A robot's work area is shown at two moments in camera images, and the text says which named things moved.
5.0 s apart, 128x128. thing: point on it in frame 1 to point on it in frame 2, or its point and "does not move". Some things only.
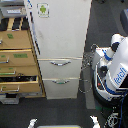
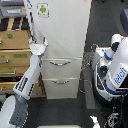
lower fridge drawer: [61, 88] does not move
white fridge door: [60, 27] does not move
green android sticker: [43, 10] does not move
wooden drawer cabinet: [19, 65] does not move
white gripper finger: [95, 121] to [45, 41]
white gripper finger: [32, 123] to [30, 41]
